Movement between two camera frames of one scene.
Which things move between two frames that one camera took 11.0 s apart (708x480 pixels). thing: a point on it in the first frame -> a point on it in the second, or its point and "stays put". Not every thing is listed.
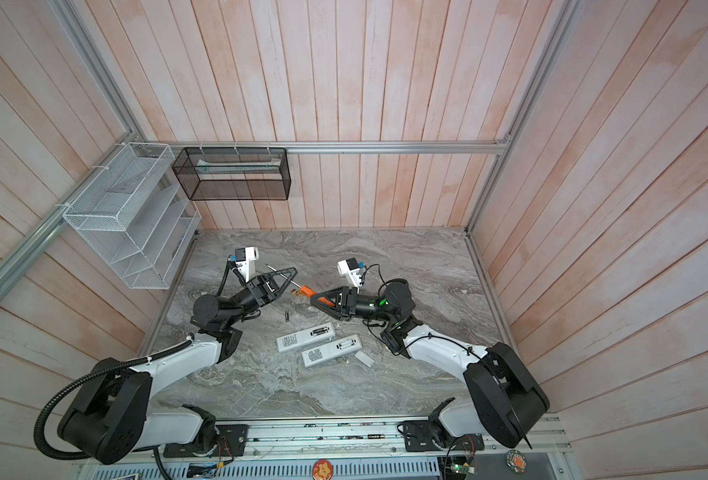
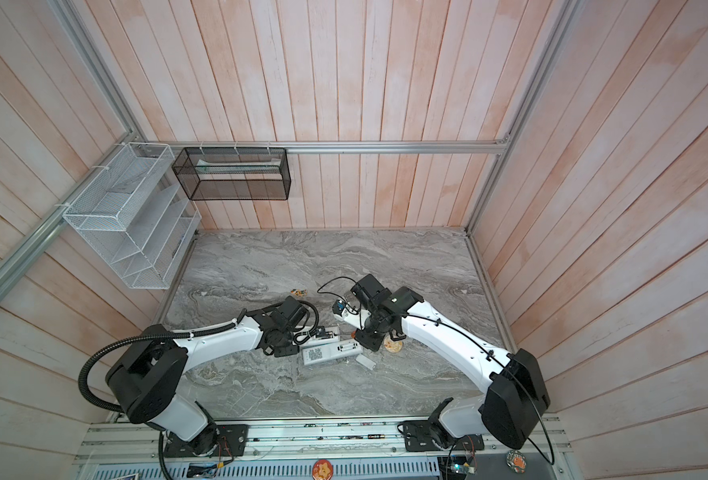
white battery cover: (364, 358) stays put
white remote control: (332, 350) stays put
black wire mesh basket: (234, 173) stays put
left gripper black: (265, 290) -> (288, 351)
